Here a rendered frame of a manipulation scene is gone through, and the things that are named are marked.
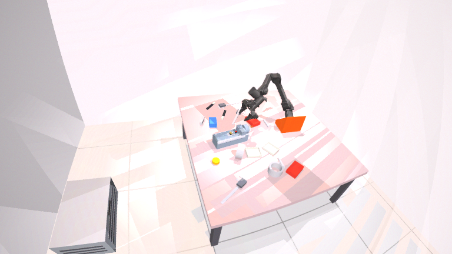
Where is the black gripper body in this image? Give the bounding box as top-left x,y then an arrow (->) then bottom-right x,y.
246,99 -> 259,119

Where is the grey hollow cylinder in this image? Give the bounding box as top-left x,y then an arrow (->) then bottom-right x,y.
235,143 -> 246,159
267,162 -> 284,178

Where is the blue block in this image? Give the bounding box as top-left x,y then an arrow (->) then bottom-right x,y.
209,117 -> 217,128

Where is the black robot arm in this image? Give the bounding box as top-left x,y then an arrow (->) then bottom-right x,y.
243,72 -> 294,118

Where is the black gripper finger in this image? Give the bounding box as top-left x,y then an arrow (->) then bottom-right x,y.
244,113 -> 255,121
239,103 -> 247,113

